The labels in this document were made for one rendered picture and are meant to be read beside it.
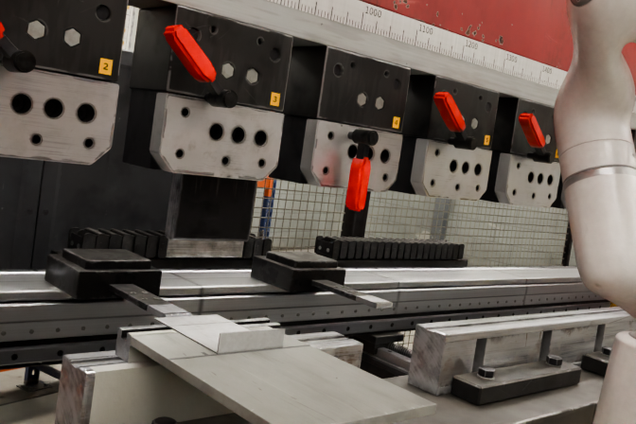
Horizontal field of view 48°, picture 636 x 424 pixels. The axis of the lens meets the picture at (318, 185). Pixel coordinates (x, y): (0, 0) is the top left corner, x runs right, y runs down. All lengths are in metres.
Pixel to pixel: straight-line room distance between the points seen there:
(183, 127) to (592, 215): 0.48
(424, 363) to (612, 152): 0.44
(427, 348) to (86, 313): 0.50
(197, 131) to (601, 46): 0.45
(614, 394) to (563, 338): 0.57
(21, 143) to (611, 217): 0.64
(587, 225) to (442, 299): 0.68
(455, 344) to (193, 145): 0.58
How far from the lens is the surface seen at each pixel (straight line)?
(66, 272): 1.01
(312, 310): 1.28
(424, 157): 0.99
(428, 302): 1.51
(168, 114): 0.73
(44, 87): 0.68
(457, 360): 1.17
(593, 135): 0.94
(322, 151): 0.85
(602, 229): 0.90
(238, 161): 0.78
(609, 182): 0.91
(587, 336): 1.51
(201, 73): 0.71
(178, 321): 0.85
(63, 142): 0.69
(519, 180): 1.17
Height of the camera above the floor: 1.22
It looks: 3 degrees down
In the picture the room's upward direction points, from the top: 8 degrees clockwise
